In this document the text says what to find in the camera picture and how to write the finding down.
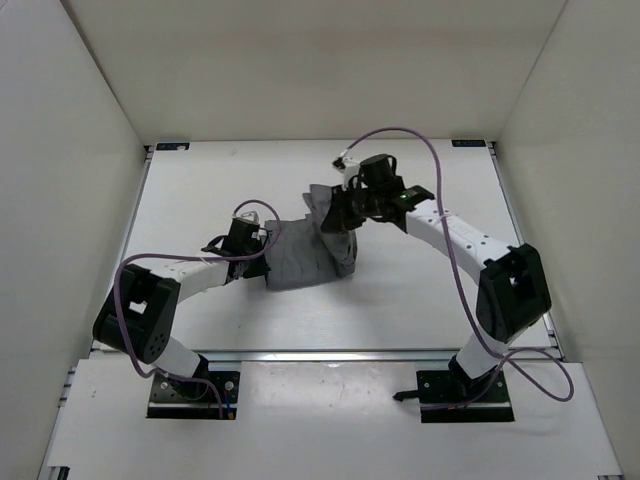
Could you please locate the blue corner label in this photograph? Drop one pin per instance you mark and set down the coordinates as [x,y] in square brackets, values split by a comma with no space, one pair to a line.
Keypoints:
[172,146]
[468,143]

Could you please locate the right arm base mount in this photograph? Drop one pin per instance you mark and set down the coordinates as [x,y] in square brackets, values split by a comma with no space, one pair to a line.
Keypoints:
[444,399]

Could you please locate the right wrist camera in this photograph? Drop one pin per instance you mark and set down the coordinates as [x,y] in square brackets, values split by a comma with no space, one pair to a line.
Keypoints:
[347,167]

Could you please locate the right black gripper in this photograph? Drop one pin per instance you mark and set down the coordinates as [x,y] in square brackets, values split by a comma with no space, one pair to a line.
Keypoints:
[338,219]

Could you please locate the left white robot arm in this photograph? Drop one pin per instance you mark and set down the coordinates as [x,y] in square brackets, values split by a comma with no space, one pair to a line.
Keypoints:
[138,314]

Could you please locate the left blue corner label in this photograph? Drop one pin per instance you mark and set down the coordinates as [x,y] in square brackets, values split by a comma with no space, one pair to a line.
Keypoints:
[172,146]

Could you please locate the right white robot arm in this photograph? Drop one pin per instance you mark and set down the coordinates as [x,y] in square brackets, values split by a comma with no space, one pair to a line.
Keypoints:
[512,291]

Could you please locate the grey pleated skirt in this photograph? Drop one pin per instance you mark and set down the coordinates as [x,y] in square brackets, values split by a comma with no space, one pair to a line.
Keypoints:
[303,256]

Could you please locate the right blue corner label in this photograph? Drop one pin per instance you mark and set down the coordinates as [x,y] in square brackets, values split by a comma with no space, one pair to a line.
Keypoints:
[468,143]

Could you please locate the front aluminium rail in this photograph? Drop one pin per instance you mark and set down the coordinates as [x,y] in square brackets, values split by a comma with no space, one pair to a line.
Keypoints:
[330,356]

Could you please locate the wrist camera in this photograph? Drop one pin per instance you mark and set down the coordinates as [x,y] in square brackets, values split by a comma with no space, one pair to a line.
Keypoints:
[247,216]
[347,167]

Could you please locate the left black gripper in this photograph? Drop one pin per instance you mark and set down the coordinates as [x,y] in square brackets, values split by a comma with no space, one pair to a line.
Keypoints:
[260,269]

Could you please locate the aluminium rail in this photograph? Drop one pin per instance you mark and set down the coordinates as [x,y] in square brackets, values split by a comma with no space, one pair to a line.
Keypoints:
[330,356]
[132,205]

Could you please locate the left aluminium rail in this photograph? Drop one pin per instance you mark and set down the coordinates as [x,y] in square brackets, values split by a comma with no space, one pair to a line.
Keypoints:
[132,205]

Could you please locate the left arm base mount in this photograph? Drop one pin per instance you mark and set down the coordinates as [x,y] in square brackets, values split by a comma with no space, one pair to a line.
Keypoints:
[178,400]

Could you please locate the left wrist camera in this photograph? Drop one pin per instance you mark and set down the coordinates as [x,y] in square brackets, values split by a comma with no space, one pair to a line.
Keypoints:
[247,216]

